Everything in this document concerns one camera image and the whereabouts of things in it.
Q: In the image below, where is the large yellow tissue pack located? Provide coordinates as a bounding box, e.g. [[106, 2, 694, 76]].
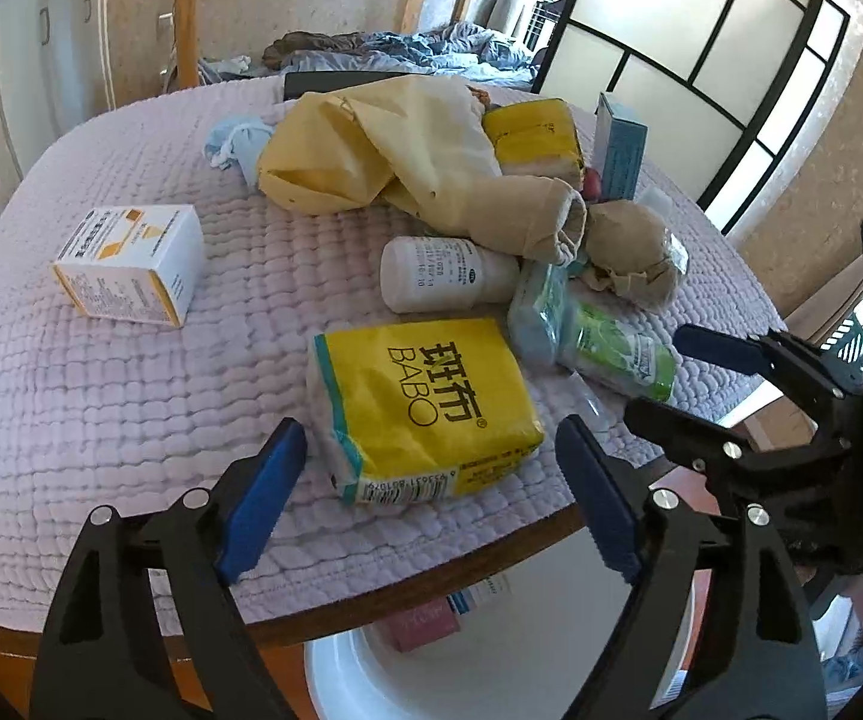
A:
[[305, 317, 546, 507]]

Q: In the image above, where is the wooden bunk bed frame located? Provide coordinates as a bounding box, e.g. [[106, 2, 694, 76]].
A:
[[176, 0, 597, 89]]

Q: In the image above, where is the brown bread in plastic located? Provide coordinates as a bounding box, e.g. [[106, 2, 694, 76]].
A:
[[577, 199, 691, 310]]

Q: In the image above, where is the white and orange medicine box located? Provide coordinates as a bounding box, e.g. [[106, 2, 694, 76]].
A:
[[51, 204, 206, 329]]

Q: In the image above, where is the brown cloth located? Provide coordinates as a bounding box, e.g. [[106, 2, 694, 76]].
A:
[[262, 31, 361, 70]]

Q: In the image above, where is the green wet wipes packet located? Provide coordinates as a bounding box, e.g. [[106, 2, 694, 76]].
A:
[[558, 300, 678, 404]]

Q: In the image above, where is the blue and white carton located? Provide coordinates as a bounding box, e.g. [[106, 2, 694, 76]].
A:
[[447, 574, 515, 616]]

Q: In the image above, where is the small yellow tissue pack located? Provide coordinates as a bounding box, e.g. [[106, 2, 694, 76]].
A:
[[482, 99, 586, 192]]

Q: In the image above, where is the clear plastic wrapper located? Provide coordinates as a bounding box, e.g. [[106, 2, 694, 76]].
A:
[[566, 371, 614, 428]]

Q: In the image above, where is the pink box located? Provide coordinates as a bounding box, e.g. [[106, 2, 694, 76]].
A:
[[386, 598, 462, 653]]

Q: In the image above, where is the white plastic bin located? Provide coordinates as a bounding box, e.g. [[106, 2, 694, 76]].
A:
[[303, 585, 702, 720]]

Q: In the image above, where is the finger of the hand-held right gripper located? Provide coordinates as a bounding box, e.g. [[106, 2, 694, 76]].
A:
[[622, 396, 853, 497], [675, 322, 863, 422]]

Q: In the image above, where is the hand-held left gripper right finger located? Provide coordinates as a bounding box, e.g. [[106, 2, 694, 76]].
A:
[[555, 414, 829, 720]]

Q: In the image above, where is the white wardrobe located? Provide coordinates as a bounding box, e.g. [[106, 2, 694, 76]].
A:
[[0, 0, 121, 233]]

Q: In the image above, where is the black phone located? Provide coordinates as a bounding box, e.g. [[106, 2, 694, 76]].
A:
[[283, 71, 417, 100]]

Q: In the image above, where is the blue and white box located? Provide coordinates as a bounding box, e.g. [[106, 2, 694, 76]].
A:
[[594, 91, 649, 202]]

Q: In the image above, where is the blue face mask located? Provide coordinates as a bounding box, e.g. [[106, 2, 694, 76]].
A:
[[204, 116, 276, 188]]

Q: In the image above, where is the wooden table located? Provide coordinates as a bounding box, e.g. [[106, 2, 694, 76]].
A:
[[0, 375, 792, 720]]

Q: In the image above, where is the black metal railing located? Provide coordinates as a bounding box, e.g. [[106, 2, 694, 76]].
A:
[[528, 0, 569, 53]]

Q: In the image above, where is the bed with blue bedding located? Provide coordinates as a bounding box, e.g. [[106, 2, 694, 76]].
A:
[[281, 24, 541, 85]]

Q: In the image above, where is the beige cloth bag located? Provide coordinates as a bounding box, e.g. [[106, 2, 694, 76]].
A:
[[257, 75, 590, 267]]

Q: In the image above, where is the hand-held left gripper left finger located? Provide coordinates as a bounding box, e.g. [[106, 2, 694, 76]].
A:
[[30, 418, 308, 720]]

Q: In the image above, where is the black framed sliding door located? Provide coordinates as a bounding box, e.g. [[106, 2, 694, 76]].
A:
[[532, 0, 852, 237]]

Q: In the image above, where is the white pill bottle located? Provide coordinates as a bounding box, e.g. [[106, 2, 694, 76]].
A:
[[380, 235, 522, 314]]

